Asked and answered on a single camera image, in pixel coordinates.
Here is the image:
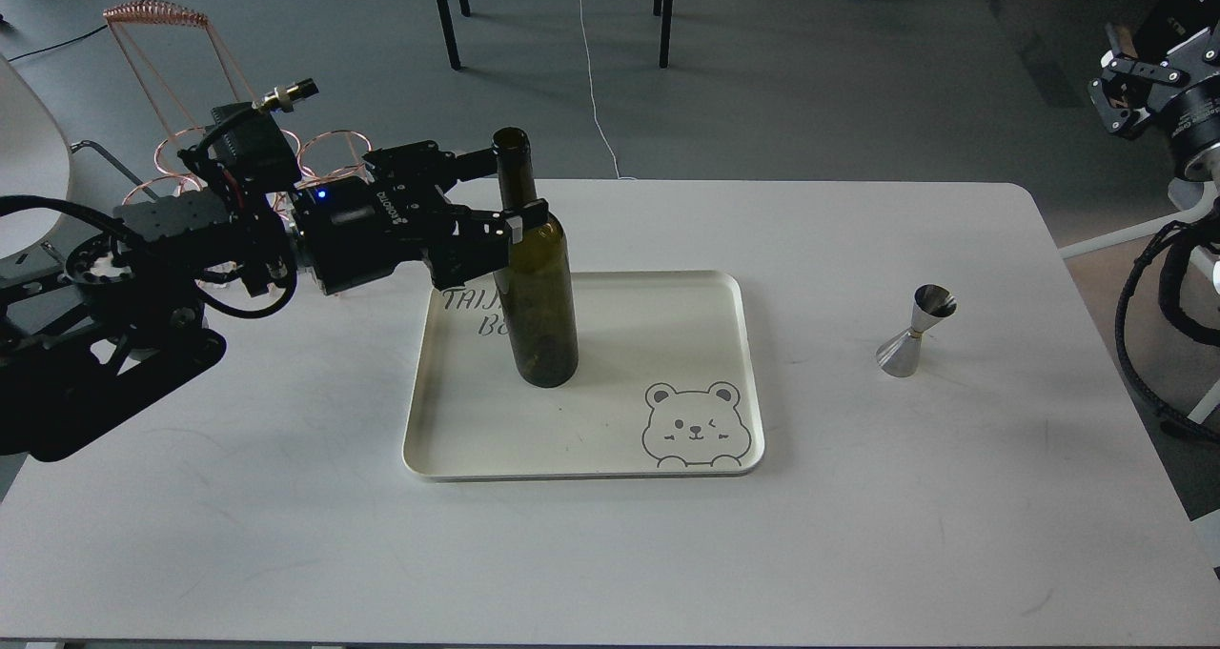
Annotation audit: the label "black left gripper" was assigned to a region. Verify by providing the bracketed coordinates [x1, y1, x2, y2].
[292, 142, 550, 294]

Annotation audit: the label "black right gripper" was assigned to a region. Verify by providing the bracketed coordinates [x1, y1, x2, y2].
[1089, 23, 1219, 181]

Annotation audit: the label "dark green wine bottle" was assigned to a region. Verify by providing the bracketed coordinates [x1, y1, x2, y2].
[492, 127, 580, 388]

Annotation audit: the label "steel double jigger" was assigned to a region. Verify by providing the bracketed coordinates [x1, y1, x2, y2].
[875, 284, 958, 378]

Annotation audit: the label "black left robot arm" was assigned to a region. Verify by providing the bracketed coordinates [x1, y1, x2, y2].
[2, 79, 548, 462]

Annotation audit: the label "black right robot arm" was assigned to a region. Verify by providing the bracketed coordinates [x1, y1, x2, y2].
[1088, 23, 1219, 445]

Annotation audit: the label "black case on floor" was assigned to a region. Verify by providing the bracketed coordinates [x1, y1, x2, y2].
[1133, 0, 1219, 62]

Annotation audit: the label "black table legs left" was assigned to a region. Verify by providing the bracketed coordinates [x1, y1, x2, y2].
[436, 0, 472, 71]

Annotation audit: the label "black table legs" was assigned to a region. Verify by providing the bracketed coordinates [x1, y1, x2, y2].
[651, 0, 673, 70]
[436, 0, 472, 71]

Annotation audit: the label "cream bear serving tray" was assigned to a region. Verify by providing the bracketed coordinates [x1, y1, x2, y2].
[403, 271, 765, 481]

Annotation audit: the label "black table legs right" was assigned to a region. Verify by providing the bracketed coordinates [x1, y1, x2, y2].
[651, 0, 673, 70]

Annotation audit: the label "white chair left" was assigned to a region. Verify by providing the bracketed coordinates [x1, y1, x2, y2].
[0, 52, 163, 259]

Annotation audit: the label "white floor cable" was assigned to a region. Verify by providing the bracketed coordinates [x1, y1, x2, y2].
[569, 0, 637, 181]

